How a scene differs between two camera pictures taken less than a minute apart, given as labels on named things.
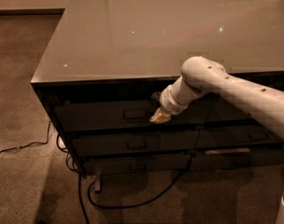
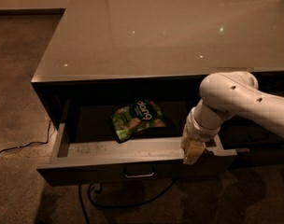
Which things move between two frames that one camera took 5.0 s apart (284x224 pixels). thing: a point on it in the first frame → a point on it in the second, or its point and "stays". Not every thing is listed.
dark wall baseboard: x=41 y=12 stays
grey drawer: x=132 y=115 → x=85 y=150
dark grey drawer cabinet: x=115 y=50 stays
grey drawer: x=226 y=158 stays
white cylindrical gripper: x=167 y=102 → x=196 y=130
